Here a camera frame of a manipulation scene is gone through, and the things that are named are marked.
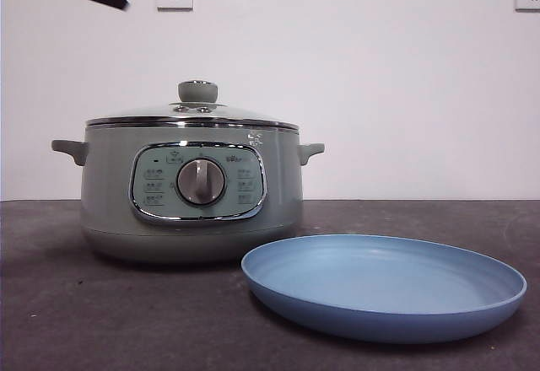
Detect glass lid with green knob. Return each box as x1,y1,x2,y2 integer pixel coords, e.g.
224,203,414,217
85,79,300,130

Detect pale green electric steamer pot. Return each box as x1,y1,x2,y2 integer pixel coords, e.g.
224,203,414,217
51,122,326,265

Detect blue round plate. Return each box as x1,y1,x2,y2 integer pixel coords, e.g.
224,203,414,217
240,234,528,344

